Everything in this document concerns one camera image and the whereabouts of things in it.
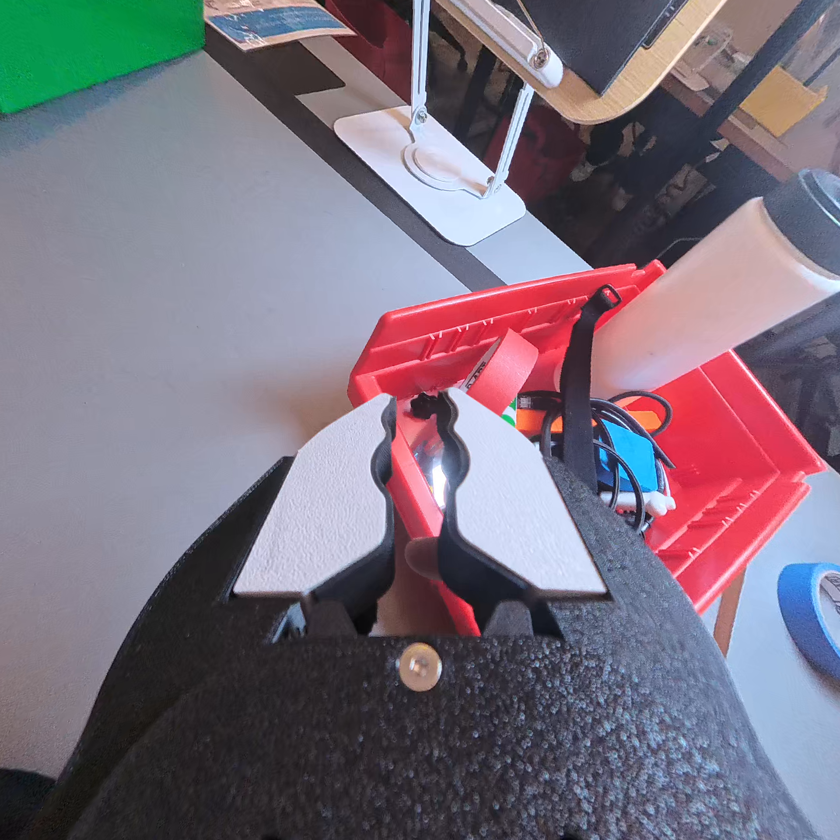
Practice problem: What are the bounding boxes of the red plastic bin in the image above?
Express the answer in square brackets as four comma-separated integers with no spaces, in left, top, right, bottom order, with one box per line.
[346,259,829,637]

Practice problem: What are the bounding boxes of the black tripod pole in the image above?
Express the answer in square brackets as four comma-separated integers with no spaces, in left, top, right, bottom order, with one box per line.
[696,0,834,178]

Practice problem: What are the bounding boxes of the white folding stand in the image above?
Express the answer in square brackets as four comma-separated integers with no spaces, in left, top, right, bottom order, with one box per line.
[333,0,527,247]

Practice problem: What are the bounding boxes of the black tablet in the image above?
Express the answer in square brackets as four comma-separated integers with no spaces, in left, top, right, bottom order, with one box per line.
[499,0,690,96]

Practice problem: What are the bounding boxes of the blue device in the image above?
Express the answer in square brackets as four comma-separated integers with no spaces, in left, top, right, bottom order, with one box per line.
[594,420,660,493]

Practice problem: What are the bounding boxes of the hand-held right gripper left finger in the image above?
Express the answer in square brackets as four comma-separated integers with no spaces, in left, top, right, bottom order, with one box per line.
[231,394,400,599]

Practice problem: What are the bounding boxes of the black cable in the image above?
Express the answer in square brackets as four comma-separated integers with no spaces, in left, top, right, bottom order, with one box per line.
[541,394,677,532]

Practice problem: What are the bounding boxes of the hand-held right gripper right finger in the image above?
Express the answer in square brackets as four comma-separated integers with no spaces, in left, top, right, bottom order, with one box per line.
[436,387,609,599]

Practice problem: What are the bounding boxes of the black strap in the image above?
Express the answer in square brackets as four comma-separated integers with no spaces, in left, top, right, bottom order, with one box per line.
[561,283,623,493]

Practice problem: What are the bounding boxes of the orange item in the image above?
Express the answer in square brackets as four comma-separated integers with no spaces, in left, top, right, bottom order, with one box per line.
[518,392,662,434]

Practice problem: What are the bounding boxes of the yellow box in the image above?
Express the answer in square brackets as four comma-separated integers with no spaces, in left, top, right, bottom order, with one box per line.
[738,66,828,139]

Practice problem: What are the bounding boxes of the brown and blue brochure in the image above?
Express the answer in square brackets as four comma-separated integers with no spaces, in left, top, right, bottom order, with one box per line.
[203,0,358,52]

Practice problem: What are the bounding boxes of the brown wooden desk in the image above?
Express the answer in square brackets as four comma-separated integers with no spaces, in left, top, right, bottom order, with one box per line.
[663,66,795,181]

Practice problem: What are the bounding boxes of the white bottle with black cap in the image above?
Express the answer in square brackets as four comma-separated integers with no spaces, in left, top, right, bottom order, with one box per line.
[587,167,840,401]

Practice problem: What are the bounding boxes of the small white plastic figure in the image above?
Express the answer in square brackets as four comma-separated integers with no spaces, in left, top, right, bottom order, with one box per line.
[617,489,677,519]

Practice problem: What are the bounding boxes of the green plastic bin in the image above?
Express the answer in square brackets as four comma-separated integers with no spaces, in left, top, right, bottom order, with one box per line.
[0,0,207,114]

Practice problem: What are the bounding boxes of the person's right hand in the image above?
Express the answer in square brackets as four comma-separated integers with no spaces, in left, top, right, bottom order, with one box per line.
[403,538,446,581]

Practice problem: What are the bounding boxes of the red storage box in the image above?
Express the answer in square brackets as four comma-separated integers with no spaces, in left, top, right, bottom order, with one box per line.
[502,105,586,201]
[325,0,417,83]

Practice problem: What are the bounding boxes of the red tape roll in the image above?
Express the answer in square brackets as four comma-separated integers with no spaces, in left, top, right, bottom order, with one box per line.
[459,328,540,411]

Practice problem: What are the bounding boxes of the dark quilted clothing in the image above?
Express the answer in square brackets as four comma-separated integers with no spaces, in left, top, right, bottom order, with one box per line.
[0,769,56,840]

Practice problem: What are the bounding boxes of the metal page holder wire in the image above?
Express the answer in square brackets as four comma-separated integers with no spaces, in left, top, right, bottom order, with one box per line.
[515,0,549,47]

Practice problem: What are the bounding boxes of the blue tape roll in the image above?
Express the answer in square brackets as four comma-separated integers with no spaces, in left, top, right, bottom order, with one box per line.
[777,561,840,680]

